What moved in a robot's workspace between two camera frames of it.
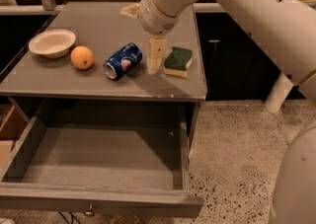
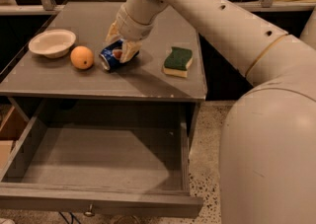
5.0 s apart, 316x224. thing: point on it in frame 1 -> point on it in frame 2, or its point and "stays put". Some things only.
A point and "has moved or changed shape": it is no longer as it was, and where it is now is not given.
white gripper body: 154,18 -> 132,29
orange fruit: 81,57 stays put
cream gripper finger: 156,48 -> 129,49
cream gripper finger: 131,10 -> 113,33
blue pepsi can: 122,60 has moved or changed shape
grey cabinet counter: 94,49 stays put
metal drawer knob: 89,213 stays put
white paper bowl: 52,43 stays put
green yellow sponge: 178,62 stays put
